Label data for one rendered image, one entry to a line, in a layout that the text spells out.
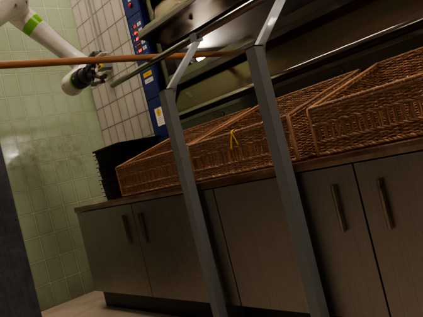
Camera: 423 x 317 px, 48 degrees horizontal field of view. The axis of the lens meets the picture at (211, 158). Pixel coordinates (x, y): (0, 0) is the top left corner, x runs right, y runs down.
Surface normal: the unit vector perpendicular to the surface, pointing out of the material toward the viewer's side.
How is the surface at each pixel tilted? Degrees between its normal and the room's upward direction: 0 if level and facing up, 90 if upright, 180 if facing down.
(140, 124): 90
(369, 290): 90
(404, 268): 90
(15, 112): 90
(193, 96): 70
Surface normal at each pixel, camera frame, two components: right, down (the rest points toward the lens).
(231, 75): -0.77, -0.17
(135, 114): -0.73, 0.18
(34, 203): 0.63, -0.16
